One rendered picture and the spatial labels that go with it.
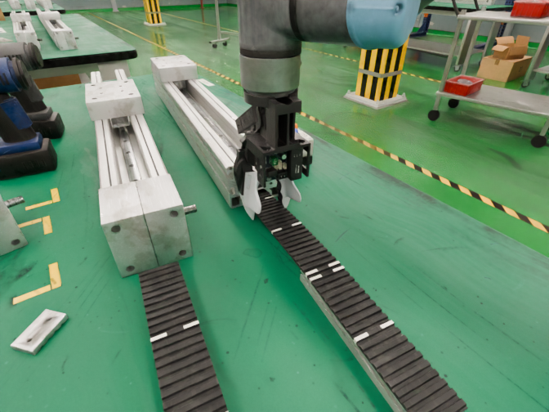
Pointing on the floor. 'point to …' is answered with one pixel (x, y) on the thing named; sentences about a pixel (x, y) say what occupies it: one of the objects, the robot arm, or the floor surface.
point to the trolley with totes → (491, 96)
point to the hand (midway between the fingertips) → (266, 206)
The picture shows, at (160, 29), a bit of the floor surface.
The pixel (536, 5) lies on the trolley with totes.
